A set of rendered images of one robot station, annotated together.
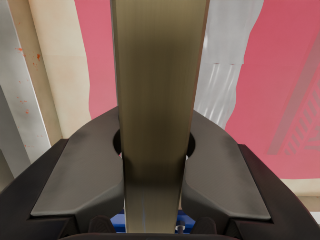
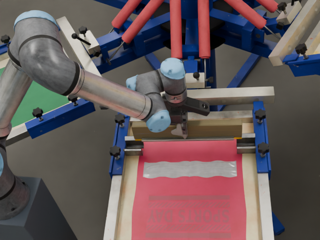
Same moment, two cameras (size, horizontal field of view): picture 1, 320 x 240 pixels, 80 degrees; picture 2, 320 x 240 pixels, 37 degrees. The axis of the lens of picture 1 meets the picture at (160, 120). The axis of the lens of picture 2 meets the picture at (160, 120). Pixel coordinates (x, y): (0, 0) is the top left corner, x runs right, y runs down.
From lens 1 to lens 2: 169 cm
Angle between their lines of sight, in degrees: 45
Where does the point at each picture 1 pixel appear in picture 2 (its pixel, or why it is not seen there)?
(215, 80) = (183, 169)
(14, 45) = (194, 117)
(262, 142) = (155, 192)
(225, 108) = (172, 174)
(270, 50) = (194, 183)
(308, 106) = (173, 203)
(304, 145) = (153, 209)
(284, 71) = (186, 190)
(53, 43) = not seen: hidden behind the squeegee
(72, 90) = not seen: hidden behind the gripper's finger
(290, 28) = (200, 187)
